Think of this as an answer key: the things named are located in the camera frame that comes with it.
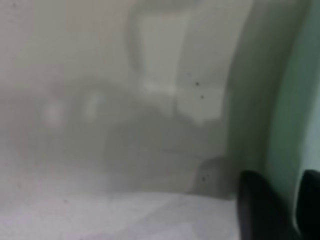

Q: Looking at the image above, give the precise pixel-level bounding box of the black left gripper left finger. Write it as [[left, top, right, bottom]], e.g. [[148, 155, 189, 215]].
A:
[[236, 170, 303, 240]]

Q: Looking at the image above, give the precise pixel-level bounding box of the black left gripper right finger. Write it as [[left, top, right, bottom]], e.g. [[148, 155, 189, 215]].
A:
[[296, 169, 320, 240]]

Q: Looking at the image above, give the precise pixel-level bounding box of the green round plate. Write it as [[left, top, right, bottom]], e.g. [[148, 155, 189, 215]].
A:
[[262, 0, 320, 198]]

